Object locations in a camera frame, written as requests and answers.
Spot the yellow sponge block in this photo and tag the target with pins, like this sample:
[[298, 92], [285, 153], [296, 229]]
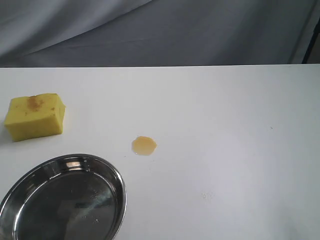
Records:
[[36, 116]]

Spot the orange liquid spill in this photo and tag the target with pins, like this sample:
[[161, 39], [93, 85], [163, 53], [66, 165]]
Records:
[[143, 146]]

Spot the round stainless steel tray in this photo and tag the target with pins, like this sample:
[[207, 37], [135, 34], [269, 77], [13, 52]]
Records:
[[70, 197]]

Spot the grey fabric backdrop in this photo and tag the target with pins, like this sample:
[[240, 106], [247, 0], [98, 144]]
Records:
[[153, 33]]

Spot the black stand pole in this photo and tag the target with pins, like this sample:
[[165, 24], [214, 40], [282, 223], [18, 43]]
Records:
[[312, 34]]

